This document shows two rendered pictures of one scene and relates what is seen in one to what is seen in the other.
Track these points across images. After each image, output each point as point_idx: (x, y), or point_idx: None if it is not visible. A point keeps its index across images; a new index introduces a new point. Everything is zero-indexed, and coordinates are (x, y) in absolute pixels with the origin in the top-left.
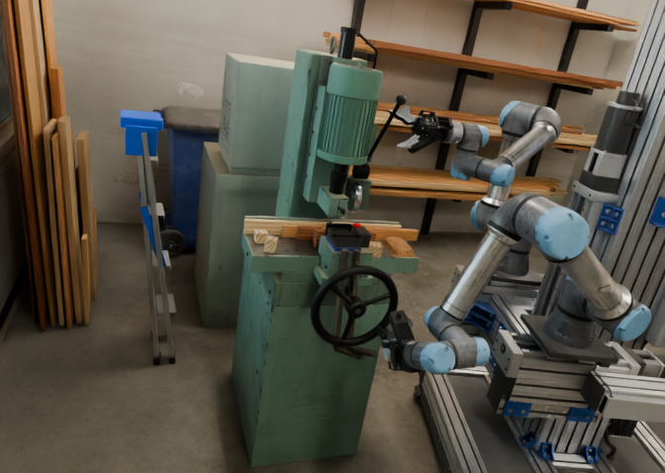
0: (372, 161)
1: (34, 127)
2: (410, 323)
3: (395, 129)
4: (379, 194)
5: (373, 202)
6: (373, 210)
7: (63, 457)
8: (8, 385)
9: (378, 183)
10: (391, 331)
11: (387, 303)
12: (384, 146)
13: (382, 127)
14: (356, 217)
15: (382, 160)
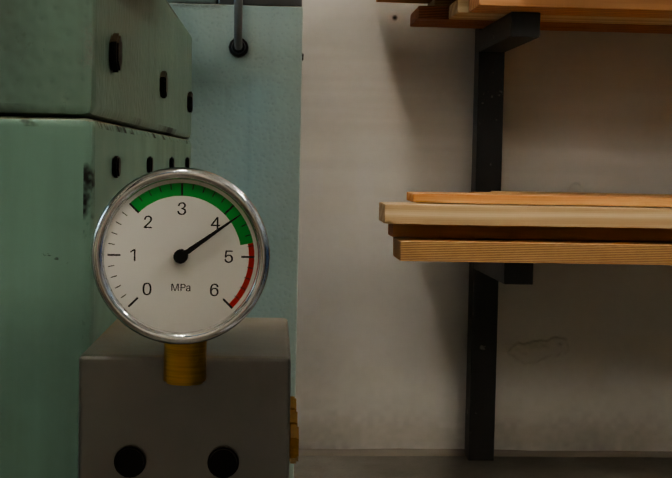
0: (633, 192)
1: None
2: (241, 229)
3: (663, 3)
4: (644, 260)
5: (662, 343)
6: (667, 374)
7: None
8: None
9: (633, 219)
10: (103, 365)
11: (61, 100)
12: (669, 135)
13: None
14: (605, 403)
15: (670, 186)
